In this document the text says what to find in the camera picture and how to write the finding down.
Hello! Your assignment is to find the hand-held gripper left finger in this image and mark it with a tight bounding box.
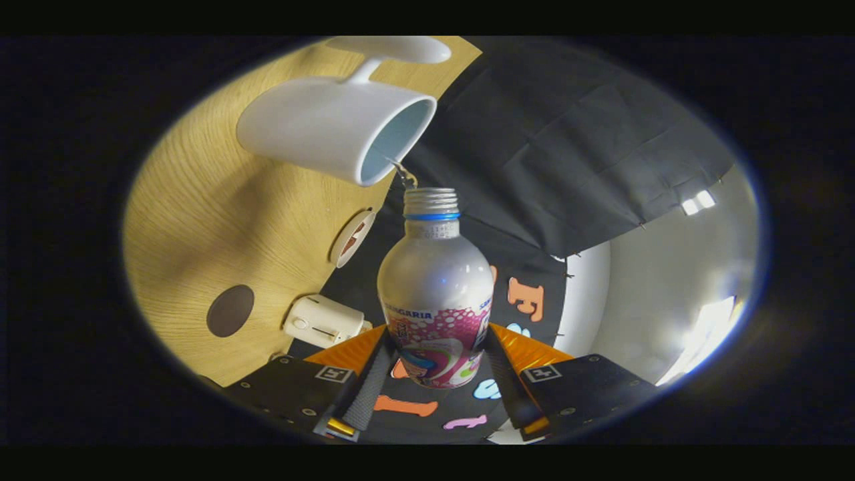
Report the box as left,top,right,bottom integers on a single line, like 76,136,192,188
224,324,395,442

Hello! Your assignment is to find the white oval plate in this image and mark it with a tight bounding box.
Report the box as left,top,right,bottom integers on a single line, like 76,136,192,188
329,208,377,269

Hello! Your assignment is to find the dark round coaster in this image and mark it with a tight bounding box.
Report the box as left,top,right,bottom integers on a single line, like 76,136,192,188
206,285,255,338

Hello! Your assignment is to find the silver juice bottle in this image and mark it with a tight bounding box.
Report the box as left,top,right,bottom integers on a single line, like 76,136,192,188
377,188,495,389

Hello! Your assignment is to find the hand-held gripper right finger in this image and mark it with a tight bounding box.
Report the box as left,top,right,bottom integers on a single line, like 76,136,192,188
486,323,659,442

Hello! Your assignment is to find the white toaster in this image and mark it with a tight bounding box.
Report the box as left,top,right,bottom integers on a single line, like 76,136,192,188
283,295,373,349

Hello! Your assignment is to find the white cup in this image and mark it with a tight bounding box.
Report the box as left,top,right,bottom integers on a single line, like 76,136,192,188
236,37,452,187

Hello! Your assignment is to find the wooden table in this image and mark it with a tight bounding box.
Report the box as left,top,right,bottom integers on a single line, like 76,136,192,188
124,37,483,388

